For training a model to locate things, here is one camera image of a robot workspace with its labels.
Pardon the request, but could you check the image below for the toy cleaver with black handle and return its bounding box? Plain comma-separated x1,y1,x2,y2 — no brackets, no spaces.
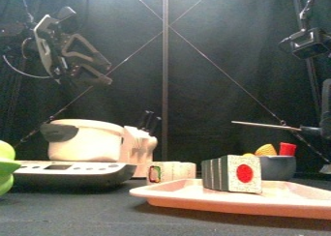
230,119,326,138

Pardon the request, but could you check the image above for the red toy food piece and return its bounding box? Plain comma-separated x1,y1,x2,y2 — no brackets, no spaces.
278,141,299,157

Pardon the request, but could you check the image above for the yellow toy food piece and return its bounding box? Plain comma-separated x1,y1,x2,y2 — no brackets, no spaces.
254,143,279,158

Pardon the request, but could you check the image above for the grey toy bowl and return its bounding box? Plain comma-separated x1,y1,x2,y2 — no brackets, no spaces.
258,155,299,182

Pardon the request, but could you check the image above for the cream toy knife block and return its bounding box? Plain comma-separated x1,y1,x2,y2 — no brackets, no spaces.
117,125,159,179

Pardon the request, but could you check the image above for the sushi slice with red centre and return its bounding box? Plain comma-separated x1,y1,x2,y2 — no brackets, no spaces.
220,154,264,194

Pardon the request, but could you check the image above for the grey toy kitchen scale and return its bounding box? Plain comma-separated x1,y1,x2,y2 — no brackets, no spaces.
12,160,139,188

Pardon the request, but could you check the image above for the dark-edged sushi slice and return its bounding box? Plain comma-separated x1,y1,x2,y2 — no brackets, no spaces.
200,159,214,190
209,157,223,192

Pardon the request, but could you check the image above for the green toy pepper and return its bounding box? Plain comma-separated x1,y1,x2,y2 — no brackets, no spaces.
0,140,21,197

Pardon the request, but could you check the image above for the pink plastic tray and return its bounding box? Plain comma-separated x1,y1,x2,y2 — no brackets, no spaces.
128,178,331,221

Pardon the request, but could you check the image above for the vertical metal frame pole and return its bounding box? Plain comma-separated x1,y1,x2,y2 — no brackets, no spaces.
160,0,171,162

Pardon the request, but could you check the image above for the black toy knife handle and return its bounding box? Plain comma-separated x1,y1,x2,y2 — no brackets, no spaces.
137,109,155,132
147,116,163,135

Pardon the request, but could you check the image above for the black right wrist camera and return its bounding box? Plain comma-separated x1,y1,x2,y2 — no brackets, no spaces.
278,27,331,61

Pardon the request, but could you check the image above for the wooden sushi roll green ring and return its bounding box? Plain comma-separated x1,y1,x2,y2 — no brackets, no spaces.
145,161,197,187

